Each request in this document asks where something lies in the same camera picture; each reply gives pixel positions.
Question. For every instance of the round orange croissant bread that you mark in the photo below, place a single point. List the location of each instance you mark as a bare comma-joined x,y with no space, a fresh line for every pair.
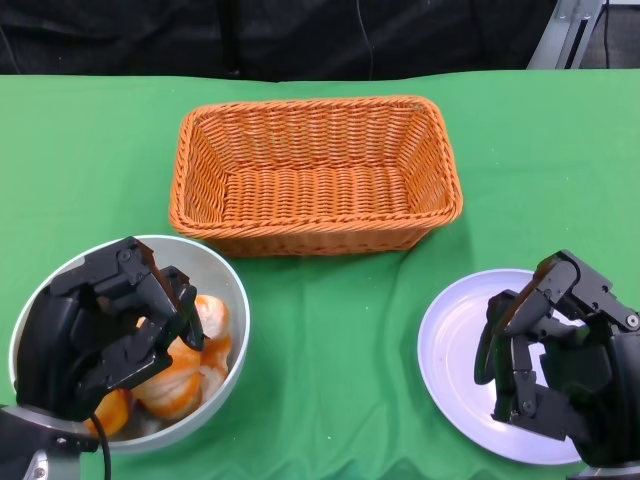
170,390

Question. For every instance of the green tablecloth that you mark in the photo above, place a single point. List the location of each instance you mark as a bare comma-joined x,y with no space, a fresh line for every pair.
75,150

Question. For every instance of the long orange striped bread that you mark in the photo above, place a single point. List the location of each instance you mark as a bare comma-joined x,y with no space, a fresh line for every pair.
112,412

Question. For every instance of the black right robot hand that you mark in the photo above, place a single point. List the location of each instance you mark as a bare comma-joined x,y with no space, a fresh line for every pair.
600,360

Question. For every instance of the white round plate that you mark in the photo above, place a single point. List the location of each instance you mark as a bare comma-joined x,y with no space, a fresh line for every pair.
450,350

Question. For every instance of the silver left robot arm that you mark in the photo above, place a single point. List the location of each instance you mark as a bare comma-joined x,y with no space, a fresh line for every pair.
30,450

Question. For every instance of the silver aluminium frame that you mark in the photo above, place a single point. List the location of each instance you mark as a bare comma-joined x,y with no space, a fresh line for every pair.
552,45

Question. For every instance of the black backdrop cloth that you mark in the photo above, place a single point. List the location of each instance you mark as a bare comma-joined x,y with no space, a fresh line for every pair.
150,35

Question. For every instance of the orange wicker basket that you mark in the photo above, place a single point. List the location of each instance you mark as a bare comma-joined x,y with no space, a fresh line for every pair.
315,200

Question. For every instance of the pale grey-green bowl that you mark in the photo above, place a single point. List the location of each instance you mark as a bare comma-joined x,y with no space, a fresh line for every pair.
220,280

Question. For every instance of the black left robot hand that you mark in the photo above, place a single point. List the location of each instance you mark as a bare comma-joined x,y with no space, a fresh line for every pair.
60,325

